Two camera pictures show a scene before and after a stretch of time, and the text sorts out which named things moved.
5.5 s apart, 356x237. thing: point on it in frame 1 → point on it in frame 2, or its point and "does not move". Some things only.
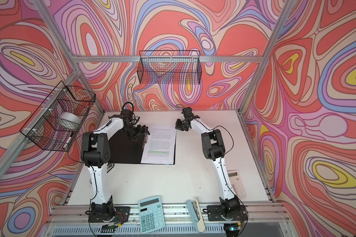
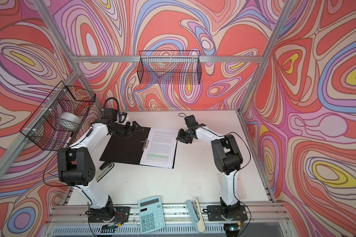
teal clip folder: [122, 149] does not move
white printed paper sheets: [160, 145] does not move
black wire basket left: [56, 123] does not move
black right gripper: [178, 126] → [181, 138]
